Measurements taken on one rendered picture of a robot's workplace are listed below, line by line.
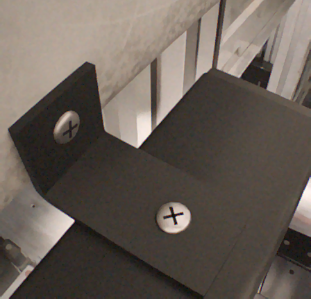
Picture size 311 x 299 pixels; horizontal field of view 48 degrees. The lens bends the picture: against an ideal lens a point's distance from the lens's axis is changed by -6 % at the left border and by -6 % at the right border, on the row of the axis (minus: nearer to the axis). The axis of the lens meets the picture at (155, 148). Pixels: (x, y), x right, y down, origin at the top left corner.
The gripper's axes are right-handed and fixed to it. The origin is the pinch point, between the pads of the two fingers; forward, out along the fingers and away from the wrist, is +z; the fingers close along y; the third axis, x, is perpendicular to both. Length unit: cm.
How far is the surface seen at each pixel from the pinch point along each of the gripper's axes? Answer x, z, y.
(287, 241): -9.3, -21.1, -27.9
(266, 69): -25.6, -6.1, -1.3
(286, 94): -18.6, -12.2, 0.1
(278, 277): -4.7, -22.6, -35.5
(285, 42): -18.6, -10.8, 9.7
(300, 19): -18.6, -12.6, 14.2
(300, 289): -4.6, -28.1, -36.1
